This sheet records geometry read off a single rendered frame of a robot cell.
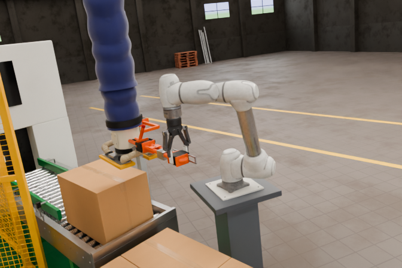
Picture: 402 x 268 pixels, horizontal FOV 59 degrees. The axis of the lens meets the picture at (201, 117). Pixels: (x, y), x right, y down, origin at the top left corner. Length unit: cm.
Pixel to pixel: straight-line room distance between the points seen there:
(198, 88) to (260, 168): 100
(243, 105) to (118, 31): 84
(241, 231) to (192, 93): 136
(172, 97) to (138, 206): 116
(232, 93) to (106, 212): 114
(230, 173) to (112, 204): 83
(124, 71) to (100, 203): 88
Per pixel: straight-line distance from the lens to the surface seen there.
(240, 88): 212
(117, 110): 219
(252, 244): 280
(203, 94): 161
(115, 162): 225
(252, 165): 244
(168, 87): 169
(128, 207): 260
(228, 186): 260
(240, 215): 264
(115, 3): 216
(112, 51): 213
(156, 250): 248
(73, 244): 272
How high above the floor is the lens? 188
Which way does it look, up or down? 13 degrees down
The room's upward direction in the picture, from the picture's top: 7 degrees counter-clockwise
